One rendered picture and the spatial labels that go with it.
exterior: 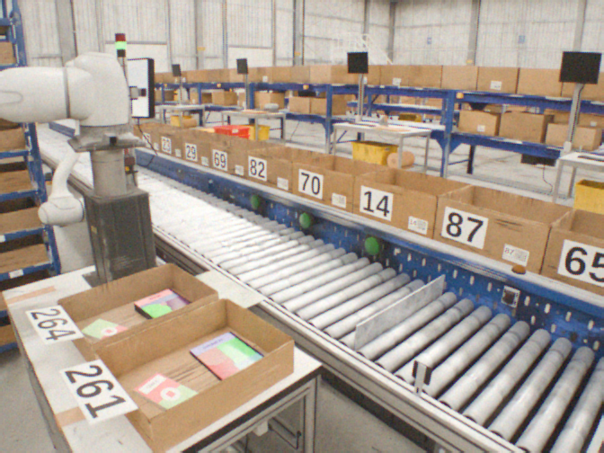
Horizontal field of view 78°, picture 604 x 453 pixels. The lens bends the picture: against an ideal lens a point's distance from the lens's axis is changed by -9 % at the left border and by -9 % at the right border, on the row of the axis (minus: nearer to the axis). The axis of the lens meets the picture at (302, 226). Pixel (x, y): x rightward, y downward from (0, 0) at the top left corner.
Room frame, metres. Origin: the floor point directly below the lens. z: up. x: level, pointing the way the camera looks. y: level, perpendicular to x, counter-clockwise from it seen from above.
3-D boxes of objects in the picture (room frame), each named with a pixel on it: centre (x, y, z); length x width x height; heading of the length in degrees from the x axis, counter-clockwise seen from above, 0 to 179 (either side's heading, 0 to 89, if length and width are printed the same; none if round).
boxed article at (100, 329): (0.92, 0.54, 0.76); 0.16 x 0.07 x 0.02; 70
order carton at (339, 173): (1.91, -0.19, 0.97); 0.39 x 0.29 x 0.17; 42
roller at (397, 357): (1.01, -0.39, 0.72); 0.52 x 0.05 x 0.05; 132
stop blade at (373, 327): (1.09, -0.32, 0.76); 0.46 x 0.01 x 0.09; 132
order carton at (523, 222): (1.33, -0.72, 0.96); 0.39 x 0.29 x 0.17; 42
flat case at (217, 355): (0.84, 0.18, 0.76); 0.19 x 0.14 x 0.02; 45
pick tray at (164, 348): (0.77, 0.25, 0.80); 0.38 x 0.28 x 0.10; 136
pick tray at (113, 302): (0.99, 0.47, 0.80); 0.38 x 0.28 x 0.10; 137
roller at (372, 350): (1.06, -0.34, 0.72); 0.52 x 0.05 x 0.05; 132
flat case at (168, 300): (1.05, 0.40, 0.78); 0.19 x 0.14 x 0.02; 49
